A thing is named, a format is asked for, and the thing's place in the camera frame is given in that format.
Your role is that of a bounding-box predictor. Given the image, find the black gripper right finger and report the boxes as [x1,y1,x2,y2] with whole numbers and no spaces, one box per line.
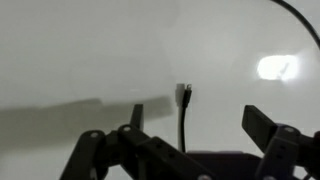
[241,104,320,180]

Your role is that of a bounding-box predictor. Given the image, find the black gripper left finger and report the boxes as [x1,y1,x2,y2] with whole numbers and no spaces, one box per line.
[59,103,218,180]

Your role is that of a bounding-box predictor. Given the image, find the long black usb cable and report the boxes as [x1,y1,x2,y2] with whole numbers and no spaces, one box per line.
[179,0,320,154]

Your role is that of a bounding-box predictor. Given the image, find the white board sheet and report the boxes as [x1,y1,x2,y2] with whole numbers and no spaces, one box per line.
[0,0,320,180]

